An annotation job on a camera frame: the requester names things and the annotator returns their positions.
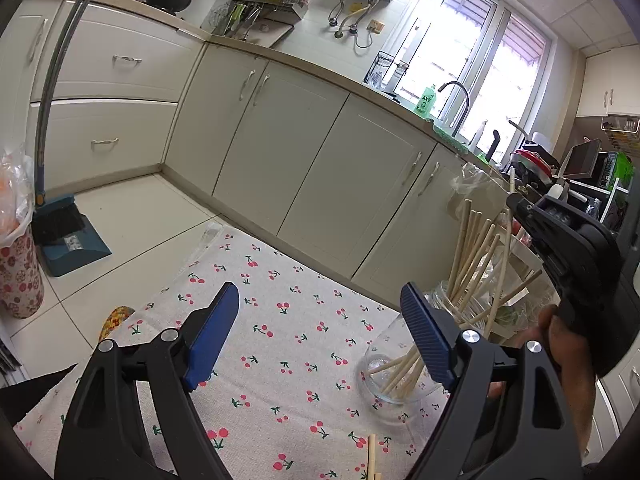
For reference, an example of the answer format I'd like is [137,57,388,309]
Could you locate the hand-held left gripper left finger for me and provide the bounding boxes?
[55,282,240,480]

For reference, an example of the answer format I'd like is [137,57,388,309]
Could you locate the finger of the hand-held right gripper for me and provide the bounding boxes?
[506,192,543,261]

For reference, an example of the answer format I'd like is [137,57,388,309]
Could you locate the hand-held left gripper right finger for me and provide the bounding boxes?
[401,282,583,480]

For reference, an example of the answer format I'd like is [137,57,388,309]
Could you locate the clear glass jar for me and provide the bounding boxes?
[361,280,506,406]

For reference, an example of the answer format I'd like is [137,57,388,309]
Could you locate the bunch of wooden chopsticks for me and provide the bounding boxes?
[367,199,543,401]

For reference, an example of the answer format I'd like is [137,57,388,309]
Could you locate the person's right forearm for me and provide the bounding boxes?
[560,385,599,463]

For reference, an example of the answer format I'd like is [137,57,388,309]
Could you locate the metal dish rack with utensils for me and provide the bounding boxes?
[225,0,312,37]

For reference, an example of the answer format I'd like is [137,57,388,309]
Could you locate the person's right hand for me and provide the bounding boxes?
[537,304,597,388]

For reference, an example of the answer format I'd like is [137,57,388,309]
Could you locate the red and black pot stack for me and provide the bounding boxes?
[510,145,557,182]

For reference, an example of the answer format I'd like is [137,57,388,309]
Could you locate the crumpled clear plastic bag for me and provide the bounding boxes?
[450,162,507,221]

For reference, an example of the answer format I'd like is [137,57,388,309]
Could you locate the cherry print tablecloth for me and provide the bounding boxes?
[12,225,451,480]

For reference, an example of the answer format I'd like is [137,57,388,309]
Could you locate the dark brown box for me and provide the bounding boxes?
[565,139,602,179]

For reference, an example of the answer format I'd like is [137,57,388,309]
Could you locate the green counter cloth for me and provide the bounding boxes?
[429,119,474,154]

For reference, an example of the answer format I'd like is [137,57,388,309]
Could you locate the colourful patterned slipper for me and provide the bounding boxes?
[99,306,136,344]

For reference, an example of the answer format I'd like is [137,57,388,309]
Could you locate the green plastic bag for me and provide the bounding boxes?
[607,152,634,189]

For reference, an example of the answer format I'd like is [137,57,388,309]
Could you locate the cream cabinet door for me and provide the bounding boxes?
[167,45,268,196]
[277,95,436,276]
[212,60,351,236]
[352,145,481,296]
[595,350,640,456]

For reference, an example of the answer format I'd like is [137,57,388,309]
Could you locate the dark sink faucet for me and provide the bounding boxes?
[437,80,472,137]

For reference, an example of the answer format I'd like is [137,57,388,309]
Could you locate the green dish soap bottle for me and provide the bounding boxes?
[415,84,439,117]

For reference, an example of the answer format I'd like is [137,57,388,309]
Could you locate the kitchen window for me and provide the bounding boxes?
[395,0,556,146]

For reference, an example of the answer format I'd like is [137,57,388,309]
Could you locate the blue dustpan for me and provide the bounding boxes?
[32,195,112,277]

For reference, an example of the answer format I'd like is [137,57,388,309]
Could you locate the floral trash bin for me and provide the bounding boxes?
[0,230,45,320]

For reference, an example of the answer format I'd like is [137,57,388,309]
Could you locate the cream cabinet drawer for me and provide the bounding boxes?
[30,0,206,106]
[27,102,178,201]

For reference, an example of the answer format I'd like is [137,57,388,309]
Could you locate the clear plastic bin bag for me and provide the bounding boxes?
[0,152,37,248]

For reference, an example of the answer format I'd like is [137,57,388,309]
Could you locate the beige countertop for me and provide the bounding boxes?
[27,0,506,191]

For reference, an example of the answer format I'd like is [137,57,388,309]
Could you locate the white wire basket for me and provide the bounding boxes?
[600,115,640,147]

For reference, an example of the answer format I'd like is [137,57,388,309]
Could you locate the cream wall cabinet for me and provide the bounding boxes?
[575,50,640,119]

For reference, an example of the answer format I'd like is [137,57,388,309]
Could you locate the black wire rack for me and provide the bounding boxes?
[372,52,409,92]

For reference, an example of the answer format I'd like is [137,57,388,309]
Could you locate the grey flexible hoses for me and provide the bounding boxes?
[327,0,381,50]

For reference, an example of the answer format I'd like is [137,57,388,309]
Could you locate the broom with long handle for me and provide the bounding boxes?
[32,0,118,246]

